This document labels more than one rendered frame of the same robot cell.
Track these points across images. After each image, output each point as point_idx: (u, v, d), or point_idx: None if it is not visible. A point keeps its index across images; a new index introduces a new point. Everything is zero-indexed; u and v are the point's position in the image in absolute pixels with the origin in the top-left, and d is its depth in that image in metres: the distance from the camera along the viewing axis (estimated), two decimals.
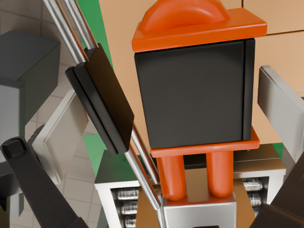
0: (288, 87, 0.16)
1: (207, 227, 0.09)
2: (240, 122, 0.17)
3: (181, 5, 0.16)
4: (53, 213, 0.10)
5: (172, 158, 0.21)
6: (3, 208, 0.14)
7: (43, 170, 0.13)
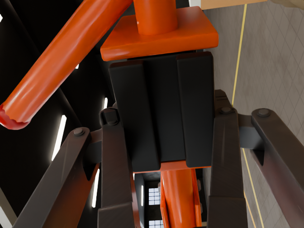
0: None
1: (207, 227, 0.09)
2: None
3: None
4: (115, 187, 0.11)
5: None
6: (89, 176, 0.15)
7: (124, 144, 0.14)
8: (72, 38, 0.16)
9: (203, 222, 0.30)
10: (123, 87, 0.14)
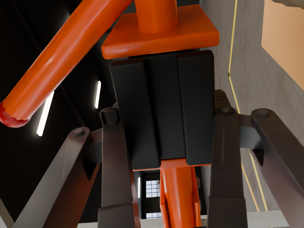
0: None
1: (207, 227, 0.09)
2: None
3: None
4: (115, 187, 0.11)
5: None
6: (89, 176, 0.15)
7: (125, 144, 0.14)
8: (72, 36, 0.16)
9: (201, 219, 0.30)
10: (124, 85, 0.14)
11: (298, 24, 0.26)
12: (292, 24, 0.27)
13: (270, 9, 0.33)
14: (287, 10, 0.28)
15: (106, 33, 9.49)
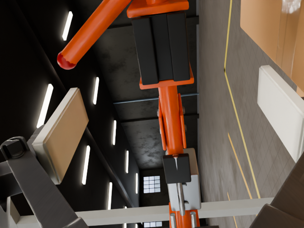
0: (288, 87, 0.16)
1: (207, 227, 0.09)
2: None
3: None
4: (53, 213, 0.10)
5: (177, 224, 0.44)
6: (3, 208, 0.14)
7: (43, 170, 0.13)
8: (107, 8, 0.29)
9: (188, 148, 0.42)
10: (139, 30, 0.26)
11: (259, 6, 0.39)
12: (256, 7, 0.40)
13: None
14: None
15: None
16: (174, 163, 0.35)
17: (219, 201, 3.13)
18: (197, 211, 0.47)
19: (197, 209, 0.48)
